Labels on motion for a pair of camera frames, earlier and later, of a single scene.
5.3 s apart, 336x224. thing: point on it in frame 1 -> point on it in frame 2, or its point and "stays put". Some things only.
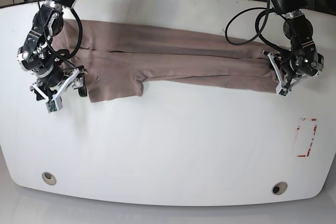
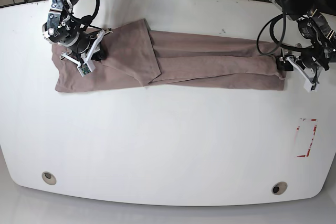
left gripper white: [54, 103] -> [87, 65]
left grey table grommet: [49, 178] stays put
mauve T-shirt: [115, 61] stays put
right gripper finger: [279, 65] -> [284, 64]
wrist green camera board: [51, 106] -> [85, 68]
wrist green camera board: [284, 93] -> [309, 86]
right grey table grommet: [279, 188] stays put
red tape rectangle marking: [312, 140] stays put
